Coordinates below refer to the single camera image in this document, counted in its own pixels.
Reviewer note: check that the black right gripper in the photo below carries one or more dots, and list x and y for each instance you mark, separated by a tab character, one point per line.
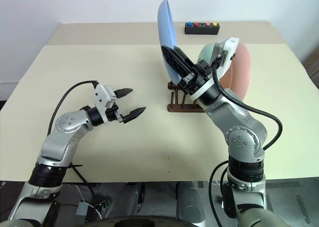
199	75

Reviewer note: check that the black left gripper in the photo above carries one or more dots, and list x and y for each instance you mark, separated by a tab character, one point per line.
113	112

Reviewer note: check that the light green plastic plate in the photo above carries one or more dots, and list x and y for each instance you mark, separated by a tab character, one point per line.
205	52

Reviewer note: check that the light blue plastic plate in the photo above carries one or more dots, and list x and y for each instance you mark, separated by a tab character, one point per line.
165	25

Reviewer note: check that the pink red plastic plate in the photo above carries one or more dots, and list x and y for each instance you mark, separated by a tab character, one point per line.
240	72

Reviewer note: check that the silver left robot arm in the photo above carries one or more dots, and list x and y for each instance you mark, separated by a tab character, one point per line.
67	123

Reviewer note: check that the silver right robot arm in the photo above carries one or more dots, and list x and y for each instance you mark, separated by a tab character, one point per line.
239	117

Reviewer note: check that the brown wooden dish rack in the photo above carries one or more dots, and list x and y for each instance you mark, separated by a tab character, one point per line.
184	109

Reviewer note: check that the black button box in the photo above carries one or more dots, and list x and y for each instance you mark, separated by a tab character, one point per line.
202	30

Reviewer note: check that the small grey box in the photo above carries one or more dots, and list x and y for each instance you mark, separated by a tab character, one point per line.
82	209

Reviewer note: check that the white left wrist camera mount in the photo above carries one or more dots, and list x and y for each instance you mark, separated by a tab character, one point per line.
99	97

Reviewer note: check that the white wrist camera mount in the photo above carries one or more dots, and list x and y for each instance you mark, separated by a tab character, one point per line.
99	97
230	52

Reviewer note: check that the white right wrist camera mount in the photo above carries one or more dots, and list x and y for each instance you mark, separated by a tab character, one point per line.
230	52

